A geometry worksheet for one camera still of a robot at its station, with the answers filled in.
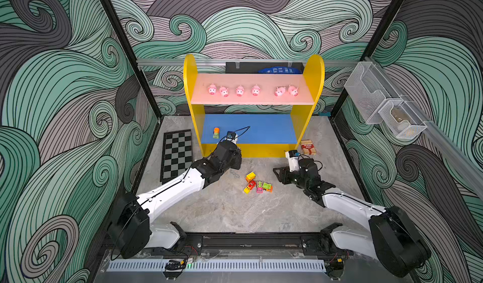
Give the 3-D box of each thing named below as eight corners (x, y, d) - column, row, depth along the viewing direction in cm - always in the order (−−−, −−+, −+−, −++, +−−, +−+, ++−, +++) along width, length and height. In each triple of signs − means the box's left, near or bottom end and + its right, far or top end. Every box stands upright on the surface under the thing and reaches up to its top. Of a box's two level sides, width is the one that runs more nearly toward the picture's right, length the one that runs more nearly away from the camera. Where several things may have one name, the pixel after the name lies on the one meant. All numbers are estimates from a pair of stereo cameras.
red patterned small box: (303, 155, 103) (304, 153, 102) (299, 141, 110) (300, 139, 108) (315, 155, 103) (316, 153, 102) (310, 141, 110) (312, 139, 108)
